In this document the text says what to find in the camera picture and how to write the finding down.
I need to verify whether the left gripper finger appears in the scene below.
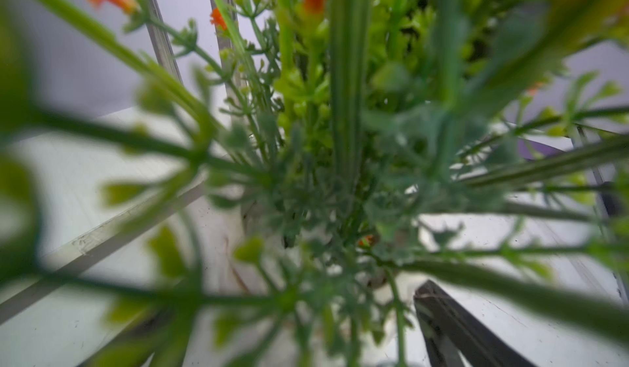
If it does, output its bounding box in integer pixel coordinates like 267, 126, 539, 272
414, 280, 534, 367

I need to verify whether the orange flower pot front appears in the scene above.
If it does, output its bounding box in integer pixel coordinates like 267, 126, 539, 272
0, 0, 629, 367

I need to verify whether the purple pink garden trowel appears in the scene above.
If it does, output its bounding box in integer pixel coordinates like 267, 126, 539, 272
517, 139, 563, 161

